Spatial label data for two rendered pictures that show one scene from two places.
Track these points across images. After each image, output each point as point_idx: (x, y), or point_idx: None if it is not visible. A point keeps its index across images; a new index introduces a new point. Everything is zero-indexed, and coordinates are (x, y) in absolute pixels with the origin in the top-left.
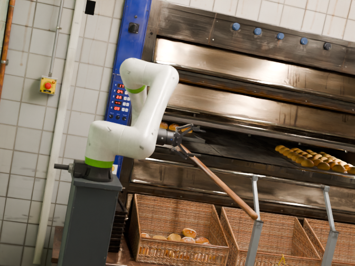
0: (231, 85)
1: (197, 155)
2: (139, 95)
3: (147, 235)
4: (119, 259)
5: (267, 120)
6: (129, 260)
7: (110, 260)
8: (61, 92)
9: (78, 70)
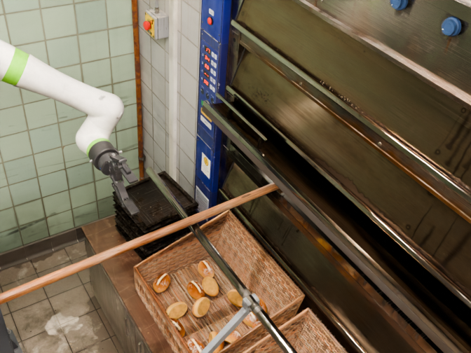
0: (340, 111)
1: (128, 211)
2: (23, 89)
3: (206, 269)
4: (127, 273)
5: (387, 217)
6: (134, 282)
7: (117, 267)
8: None
9: (181, 10)
